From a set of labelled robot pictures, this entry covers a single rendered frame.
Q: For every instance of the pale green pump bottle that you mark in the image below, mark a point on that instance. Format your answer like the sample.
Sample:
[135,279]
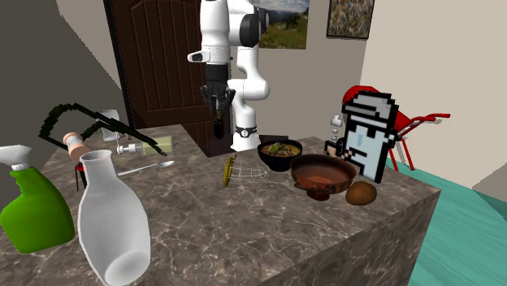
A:
[156,145]

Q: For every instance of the landscape wall picture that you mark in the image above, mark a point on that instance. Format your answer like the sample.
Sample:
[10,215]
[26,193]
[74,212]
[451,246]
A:
[287,27]

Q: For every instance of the abstract speckled wall picture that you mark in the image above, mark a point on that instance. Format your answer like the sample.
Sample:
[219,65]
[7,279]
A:
[350,18]

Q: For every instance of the brown round fruit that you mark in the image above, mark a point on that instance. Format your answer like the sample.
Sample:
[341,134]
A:
[361,193]

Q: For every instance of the white vase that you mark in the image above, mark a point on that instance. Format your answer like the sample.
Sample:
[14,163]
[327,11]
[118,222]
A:
[113,221]

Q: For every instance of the peach-necked bottle with red base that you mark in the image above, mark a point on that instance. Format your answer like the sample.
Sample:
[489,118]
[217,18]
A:
[75,145]

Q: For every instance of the silver spoon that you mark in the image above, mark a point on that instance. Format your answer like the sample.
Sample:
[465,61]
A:
[152,166]

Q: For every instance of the red chair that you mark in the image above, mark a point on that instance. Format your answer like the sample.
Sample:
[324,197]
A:
[408,120]

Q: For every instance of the clear glass cup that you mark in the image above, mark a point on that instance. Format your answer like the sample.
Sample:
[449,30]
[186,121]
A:
[107,126]

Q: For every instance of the brown footed bowl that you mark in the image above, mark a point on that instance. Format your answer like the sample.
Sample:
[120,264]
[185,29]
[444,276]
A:
[323,176]

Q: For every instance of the black pixelated angular figure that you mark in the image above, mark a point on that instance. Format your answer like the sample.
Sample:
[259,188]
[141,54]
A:
[59,115]

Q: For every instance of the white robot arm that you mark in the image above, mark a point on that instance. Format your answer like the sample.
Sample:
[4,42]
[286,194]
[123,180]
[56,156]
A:
[214,27]

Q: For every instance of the black bowl with food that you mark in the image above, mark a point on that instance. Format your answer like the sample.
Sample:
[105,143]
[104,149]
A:
[279,158]

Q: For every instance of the dark brown panelled door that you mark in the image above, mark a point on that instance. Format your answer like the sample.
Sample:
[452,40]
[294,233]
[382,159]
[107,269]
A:
[158,63]

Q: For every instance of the green spray bottle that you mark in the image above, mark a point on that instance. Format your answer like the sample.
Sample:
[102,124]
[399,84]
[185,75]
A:
[35,214]

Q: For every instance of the pixelated face figure with hat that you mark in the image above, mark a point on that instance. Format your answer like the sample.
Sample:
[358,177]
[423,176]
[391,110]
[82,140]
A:
[368,146]

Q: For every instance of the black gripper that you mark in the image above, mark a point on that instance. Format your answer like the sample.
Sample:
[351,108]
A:
[216,77]

